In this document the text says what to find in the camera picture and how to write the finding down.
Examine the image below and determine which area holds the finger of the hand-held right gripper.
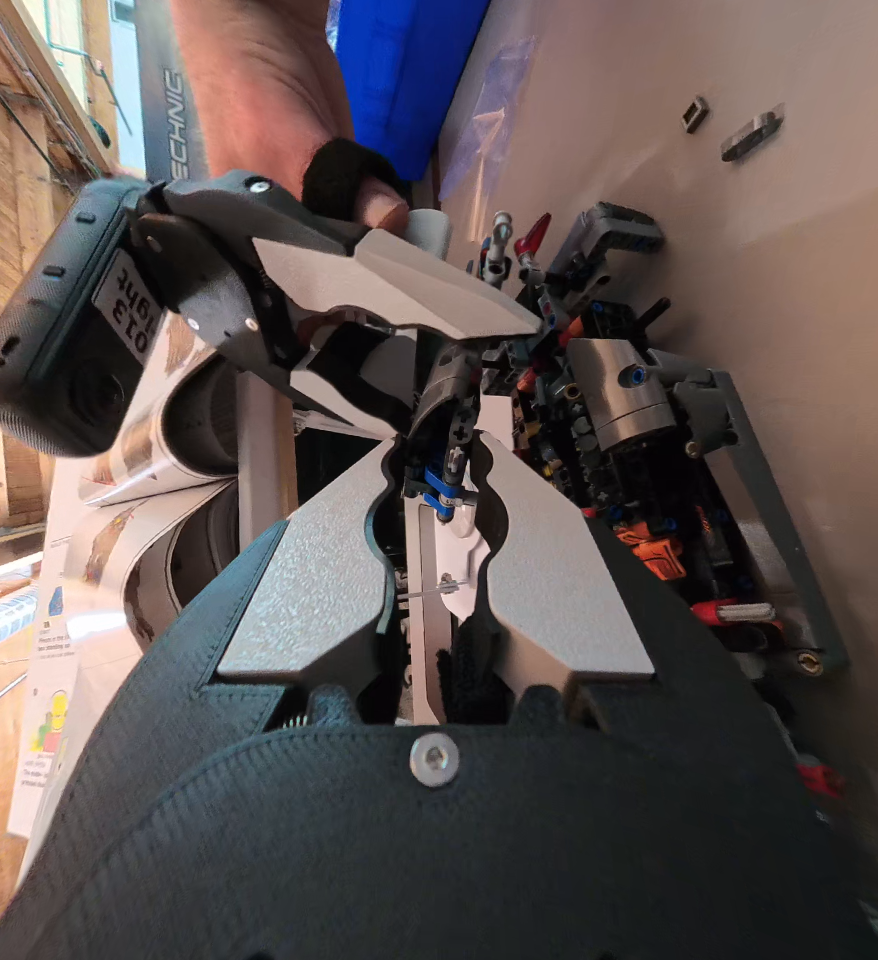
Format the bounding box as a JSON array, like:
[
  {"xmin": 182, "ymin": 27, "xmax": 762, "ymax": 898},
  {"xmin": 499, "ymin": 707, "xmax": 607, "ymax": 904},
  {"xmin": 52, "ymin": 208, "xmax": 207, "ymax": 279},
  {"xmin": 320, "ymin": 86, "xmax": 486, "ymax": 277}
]
[
  {"xmin": 287, "ymin": 318, "xmax": 421, "ymax": 444},
  {"xmin": 251, "ymin": 227, "xmax": 545, "ymax": 342}
]

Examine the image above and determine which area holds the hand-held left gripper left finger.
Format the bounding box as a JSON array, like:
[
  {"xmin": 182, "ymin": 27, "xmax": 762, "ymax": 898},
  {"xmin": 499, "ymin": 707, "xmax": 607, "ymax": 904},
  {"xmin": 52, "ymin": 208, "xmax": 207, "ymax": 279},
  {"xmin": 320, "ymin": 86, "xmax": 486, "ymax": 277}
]
[{"xmin": 214, "ymin": 437, "xmax": 406, "ymax": 725}]

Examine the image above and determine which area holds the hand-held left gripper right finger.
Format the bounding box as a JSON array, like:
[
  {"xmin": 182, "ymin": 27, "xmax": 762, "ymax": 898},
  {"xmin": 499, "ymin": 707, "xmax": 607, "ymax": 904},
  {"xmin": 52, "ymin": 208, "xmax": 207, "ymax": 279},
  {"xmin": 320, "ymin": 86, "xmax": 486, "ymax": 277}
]
[{"xmin": 472, "ymin": 433, "xmax": 659, "ymax": 723}]

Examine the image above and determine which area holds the lego instruction booklet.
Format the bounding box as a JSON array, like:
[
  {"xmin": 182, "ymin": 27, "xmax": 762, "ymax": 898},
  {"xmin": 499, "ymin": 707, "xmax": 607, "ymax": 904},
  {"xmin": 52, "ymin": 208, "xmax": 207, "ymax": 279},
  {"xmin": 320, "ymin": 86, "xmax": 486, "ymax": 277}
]
[{"xmin": 4, "ymin": 315, "xmax": 298, "ymax": 841}]

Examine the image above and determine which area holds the large lego car chassis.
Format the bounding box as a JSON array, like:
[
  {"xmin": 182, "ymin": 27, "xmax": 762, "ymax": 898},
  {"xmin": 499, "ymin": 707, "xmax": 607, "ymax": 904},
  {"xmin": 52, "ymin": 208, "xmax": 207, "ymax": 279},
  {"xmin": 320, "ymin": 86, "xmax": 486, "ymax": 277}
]
[{"xmin": 476, "ymin": 201, "xmax": 853, "ymax": 680}]

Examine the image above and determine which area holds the red translucent lego piece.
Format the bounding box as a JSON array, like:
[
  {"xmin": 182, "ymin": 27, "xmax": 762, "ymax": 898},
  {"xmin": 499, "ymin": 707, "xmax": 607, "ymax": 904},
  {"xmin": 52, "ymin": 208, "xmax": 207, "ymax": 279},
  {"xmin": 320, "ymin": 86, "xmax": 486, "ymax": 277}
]
[{"xmin": 514, "ymin": 212, "xmax": 554, "ymax": 265}]

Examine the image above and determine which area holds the grey printed lego box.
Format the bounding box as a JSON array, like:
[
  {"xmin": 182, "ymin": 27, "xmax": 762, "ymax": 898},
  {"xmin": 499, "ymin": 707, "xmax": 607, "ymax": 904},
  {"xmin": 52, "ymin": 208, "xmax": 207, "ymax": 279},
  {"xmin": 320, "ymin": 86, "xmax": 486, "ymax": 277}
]
[{"xmin": 135, "ymin": 0, "xmax": 211, "ymax": 185}]

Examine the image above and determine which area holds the small red lego piece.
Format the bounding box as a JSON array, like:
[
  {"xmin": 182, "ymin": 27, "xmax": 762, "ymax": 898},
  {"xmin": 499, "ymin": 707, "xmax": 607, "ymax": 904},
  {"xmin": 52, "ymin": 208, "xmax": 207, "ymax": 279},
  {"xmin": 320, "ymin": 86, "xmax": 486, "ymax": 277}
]
[{"xmin": 795, "ymin": 761, "xmax": 847, "ymax": 801}]

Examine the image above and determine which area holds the person's right hand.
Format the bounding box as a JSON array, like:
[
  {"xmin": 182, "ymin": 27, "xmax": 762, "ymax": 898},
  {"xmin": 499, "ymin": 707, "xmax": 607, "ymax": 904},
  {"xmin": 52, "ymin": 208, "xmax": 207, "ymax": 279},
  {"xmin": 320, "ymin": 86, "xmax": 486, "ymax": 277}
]
[{"xmin": 171, "ymin": 0, "xmax": 412, "ymax": 232}]

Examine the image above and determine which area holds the blue storage bin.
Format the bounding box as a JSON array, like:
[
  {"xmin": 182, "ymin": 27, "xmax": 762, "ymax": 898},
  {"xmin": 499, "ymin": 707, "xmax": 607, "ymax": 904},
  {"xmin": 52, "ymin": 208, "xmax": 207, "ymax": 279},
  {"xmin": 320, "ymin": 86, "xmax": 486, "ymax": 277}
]
[{"xmin": 331, "ymin": 0, "xmax": 494, "ymax": 183}]

